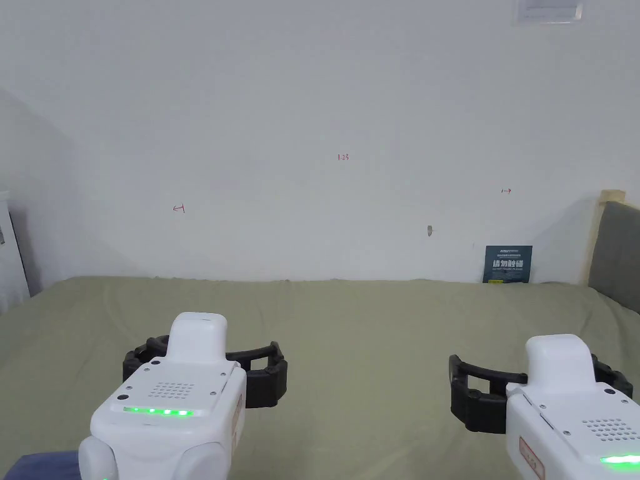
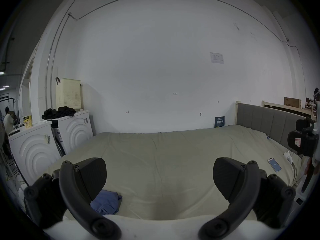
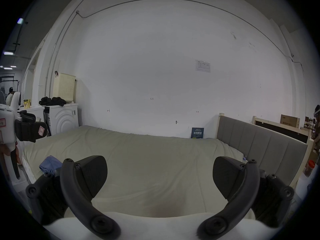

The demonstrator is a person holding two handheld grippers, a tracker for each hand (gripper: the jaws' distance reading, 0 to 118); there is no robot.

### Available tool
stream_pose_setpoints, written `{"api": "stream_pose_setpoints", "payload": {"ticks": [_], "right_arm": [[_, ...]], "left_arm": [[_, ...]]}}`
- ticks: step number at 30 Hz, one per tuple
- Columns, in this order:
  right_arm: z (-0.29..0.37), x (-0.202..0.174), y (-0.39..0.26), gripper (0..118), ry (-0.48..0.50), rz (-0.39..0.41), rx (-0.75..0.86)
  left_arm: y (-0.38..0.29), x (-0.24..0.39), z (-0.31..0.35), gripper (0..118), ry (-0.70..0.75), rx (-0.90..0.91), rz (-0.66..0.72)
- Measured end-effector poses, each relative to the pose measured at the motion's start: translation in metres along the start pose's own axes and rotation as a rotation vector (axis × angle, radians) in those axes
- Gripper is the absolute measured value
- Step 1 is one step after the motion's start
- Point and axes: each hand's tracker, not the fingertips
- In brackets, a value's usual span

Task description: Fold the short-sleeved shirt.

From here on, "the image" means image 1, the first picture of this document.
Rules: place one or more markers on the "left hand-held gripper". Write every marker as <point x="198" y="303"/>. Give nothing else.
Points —
<point x="170" y="395"/>

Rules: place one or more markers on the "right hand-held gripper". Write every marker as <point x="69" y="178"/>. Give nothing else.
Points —
<point x="565" y="415"/>

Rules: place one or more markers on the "dark blue printed card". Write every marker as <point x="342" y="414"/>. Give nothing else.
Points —
<point x="508" y="265"/>

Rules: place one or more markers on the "bed with pale green sheet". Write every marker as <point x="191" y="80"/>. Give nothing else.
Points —
<point x="360" y="350"/>

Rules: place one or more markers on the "dark blue garment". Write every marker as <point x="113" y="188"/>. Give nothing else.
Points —
<point x="47" y="466"/>

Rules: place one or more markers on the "white cabinet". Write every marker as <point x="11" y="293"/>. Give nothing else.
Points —
<point x="11" y="260"/>

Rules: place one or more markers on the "grey padded headboard, wooden frame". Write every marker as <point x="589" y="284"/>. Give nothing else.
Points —
<point x="617" y="250"/>

